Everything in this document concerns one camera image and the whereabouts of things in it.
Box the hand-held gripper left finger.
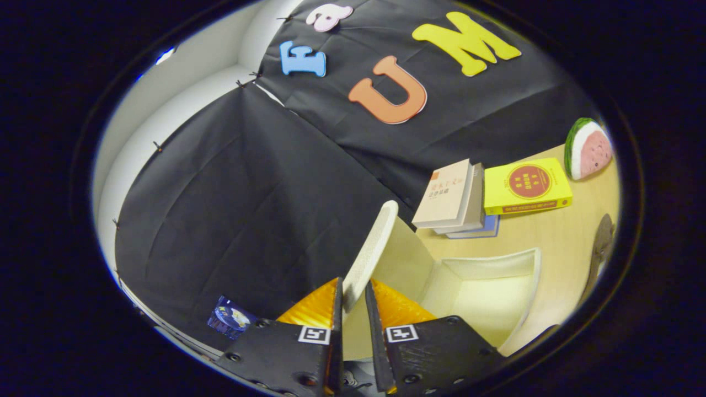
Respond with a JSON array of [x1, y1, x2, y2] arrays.
[[212, 277, 345, 397]]

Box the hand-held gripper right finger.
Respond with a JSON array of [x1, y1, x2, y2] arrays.
[[364, 278, 506, 395]]

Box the cream fabric storage box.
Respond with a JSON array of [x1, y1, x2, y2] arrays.
[[341, 200, 542, 362]]

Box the brown fuzzy shoe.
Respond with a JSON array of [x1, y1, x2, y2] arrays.
[[579, 213, 616, 304]]

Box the blue printed packet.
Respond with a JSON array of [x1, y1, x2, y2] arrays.
[[207, 296, 257, 340]]

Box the blue book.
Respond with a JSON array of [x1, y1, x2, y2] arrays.
[[446, 214, 500, 239]]

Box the beige book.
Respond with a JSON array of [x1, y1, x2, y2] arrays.
[[412, 159, 474, 229]]

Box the grey book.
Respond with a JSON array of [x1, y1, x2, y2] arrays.
[[433, 163, 486, 235]]

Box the yellow book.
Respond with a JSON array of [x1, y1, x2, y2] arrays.
[[484, 157, 573, 216]]

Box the watermelon slice plush toy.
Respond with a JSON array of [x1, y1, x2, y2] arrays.
[[564, 117, 614, 181]]

